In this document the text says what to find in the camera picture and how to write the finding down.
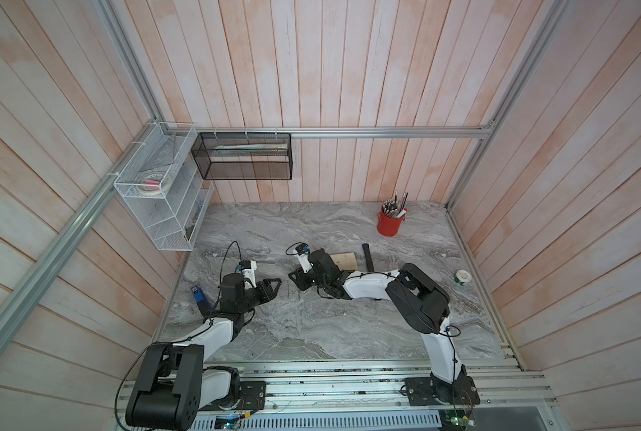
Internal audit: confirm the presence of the pale wooden block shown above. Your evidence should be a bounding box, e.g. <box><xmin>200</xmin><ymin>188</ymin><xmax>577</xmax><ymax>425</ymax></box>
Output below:
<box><xmin>331</xmin><ymin>252</ymin><xmax>358</xmax><ymax>272</ymax></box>

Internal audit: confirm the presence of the claw hammer orange black handle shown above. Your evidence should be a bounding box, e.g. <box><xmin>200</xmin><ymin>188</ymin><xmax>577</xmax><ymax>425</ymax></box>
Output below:
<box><xmin>362</xmin><ymin>244</ymin><xmax>374</xmax><ymax>272</ymax></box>

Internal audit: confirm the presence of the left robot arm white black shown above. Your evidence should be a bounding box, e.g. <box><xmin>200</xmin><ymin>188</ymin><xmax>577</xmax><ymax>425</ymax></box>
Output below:
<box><xmin>116</xmin><ymin>269</ymin><xmax>282</xmax><ymax>430</ymax></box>

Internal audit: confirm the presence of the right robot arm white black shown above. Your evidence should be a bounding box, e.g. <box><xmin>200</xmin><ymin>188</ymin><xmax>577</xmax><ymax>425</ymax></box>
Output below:
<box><xmin>286</xmin><ymin>242</ymin><xmax>465</xmax><ymax>387</ymax></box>

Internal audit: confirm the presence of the red metal pencil bucket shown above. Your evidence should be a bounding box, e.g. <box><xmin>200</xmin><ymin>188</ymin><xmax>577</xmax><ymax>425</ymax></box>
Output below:
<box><xmin>376</xmin><ymin>210</ymin><xmax>407</xmax><ymax>237</ymax></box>

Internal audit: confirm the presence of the bundle of pencils and pens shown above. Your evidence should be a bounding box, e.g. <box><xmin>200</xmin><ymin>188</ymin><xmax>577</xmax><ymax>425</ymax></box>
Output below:
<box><xmin>382</xmin><ymin>192</ymin><xmax>409</xmax><ymax>219</ymax></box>

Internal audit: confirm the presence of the green white tape roll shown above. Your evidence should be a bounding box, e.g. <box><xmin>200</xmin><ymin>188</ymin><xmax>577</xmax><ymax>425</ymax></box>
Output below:
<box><xmin>453</xmin><ymin>269</ymin><xmax>472</xmax><ymax>286</ymax></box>

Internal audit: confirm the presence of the roll of tape on shelf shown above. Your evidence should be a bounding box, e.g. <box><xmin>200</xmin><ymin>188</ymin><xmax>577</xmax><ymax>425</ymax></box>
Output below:
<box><xmin>135</xmin><ymin>172</ymin><xmax>172</xmax><ymax>197</ymax></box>

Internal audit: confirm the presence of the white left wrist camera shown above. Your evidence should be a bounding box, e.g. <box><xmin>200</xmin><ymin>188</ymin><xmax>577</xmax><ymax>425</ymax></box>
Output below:
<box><xmin>237</xmin><ymin>260</ymin><xmax>257</xmax><ymax>287</ymax></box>

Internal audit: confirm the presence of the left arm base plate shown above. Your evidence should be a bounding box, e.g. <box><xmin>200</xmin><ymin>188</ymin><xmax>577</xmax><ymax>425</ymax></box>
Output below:
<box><xmin>199</xmin><ymin>381</ymin><xmax>267</xmax><ymax>413</ymax></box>

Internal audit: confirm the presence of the white wire wall shelf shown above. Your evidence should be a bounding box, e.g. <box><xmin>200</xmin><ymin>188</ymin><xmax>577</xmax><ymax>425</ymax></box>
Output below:
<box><xmin>114</xmin><ymin>122</ymin><xmax>213</xmax><ymax>251</ymax></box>

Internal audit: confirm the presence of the black mesh wall basket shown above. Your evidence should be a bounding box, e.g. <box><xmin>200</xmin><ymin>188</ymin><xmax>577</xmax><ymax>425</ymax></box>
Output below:
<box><xmin>191</xmin><ymin>132</ymin><xmax>294</xmax><ymax>181</ymax></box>

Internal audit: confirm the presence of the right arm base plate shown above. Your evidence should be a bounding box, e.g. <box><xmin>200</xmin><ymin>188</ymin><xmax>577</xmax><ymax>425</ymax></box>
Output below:
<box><xmin>401</xmin><ymin>372</ymin><xmax>480</xmax><ymax>406</ymax></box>

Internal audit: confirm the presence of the aluminium mounting rail bed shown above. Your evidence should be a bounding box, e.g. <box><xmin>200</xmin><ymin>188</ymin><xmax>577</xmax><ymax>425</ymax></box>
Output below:
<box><xmin>112</xmin><ymin>359</ymin><xmax>561</xmax><ymax>431</ymax></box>

